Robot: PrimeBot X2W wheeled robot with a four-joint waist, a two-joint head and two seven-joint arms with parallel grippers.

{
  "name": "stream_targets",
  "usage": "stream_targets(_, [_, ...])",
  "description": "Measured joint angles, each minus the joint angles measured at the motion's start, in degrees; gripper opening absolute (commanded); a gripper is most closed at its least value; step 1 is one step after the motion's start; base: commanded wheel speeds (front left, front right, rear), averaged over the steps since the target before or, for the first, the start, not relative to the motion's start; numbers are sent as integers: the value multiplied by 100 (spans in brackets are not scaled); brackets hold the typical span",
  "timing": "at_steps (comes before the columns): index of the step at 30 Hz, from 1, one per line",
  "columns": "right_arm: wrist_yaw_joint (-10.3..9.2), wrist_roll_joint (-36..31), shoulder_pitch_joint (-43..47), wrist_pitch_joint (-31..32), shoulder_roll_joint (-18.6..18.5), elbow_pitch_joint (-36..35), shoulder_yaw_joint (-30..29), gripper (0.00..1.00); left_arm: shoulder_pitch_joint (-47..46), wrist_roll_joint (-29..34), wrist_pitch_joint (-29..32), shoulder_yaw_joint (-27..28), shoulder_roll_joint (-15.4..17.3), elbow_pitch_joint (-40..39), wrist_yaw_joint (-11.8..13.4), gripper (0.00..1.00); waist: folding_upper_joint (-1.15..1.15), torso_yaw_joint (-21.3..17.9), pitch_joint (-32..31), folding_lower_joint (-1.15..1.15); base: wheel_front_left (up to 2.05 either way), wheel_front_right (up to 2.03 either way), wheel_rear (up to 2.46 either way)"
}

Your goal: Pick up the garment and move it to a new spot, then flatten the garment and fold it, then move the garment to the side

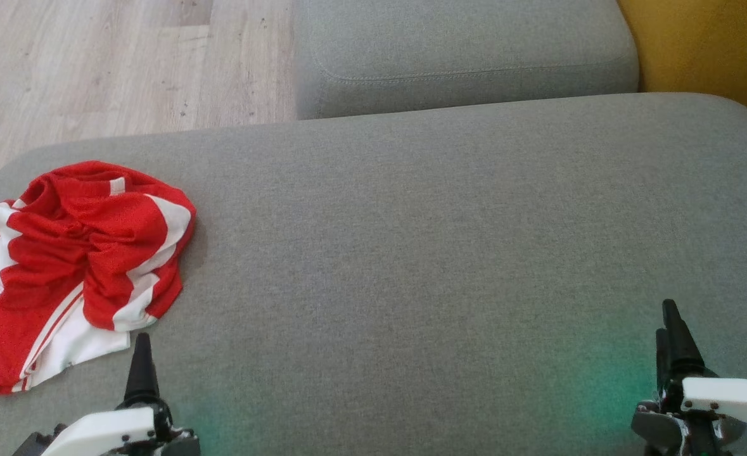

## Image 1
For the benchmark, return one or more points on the medium grey sofa seat cushion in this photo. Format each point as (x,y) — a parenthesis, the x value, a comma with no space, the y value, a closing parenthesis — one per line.
(462,44)

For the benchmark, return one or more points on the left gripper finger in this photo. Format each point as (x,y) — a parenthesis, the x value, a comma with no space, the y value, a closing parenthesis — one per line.
(149,380)
(135,380)

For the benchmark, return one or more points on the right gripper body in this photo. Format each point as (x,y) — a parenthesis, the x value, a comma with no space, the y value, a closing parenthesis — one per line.
(721,399)

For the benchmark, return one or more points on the red garment with white trim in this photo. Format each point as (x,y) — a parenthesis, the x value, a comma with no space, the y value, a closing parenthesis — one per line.
(113,221)

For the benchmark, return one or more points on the large grey sofa seat cushion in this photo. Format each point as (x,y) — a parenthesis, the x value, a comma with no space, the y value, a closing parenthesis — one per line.
(411,253)

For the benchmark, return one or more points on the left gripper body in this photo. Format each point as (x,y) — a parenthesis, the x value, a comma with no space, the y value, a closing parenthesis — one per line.
(107,434)

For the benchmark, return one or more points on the wide yellow sofa backrest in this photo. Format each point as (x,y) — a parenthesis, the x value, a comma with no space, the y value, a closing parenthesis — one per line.
(715,50)

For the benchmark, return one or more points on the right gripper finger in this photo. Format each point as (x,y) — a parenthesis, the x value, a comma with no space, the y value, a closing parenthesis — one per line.
(662,361)
(682,348)

